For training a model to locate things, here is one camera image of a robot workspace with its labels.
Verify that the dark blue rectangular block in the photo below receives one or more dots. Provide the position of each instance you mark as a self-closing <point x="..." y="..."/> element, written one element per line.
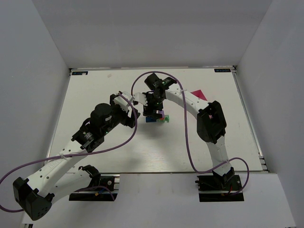
<point x="150" y="120"/>

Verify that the green hospital arch block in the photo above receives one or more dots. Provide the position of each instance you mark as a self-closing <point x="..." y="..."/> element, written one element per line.
<point x="164" y="119"/>

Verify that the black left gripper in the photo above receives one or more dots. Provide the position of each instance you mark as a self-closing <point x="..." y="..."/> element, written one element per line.
<point x="132" y="116"/>

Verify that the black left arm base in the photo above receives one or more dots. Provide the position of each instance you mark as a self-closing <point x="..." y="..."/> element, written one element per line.
<point x="104" y="189"/>

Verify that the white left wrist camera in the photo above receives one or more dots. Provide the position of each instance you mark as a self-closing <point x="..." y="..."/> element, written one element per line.
<point x="122" y="100"/>

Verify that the left corner label sticker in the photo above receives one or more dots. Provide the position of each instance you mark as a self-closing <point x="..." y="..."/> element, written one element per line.
<point x="80" y="73"/>

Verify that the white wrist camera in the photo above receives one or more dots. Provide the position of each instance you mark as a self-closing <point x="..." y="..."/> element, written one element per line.
<point x="140" y="98"/>
<point x="122" y="100"/>

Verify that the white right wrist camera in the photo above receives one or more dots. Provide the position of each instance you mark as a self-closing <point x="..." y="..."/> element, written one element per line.
<point x="140" y="98"/>

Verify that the right corner label sticker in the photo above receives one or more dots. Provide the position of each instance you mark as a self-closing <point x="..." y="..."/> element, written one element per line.
<point x="222" y="70"/>

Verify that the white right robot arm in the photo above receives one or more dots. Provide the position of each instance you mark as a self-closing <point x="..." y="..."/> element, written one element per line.
<point x="211" y="123"/>

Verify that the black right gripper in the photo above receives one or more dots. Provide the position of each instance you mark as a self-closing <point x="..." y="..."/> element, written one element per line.
<point x="152" y="113"/>

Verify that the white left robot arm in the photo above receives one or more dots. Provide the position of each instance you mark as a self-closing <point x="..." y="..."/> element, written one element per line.
<point x="36" y="193"/>

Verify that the purple printed cube block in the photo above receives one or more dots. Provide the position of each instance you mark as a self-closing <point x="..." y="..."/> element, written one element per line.
<point x="161" y="113"/>

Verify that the pink plastic box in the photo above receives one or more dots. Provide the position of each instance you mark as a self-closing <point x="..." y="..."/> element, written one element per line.
<point x="199" y="94"/>

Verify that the corner label sticker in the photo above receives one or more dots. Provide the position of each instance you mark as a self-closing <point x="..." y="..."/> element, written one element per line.
<point x="222" y="70"/>
<point x="80" y="73"/>

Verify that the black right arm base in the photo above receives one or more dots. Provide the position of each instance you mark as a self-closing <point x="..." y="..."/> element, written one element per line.
<point x="211" y="191"/>

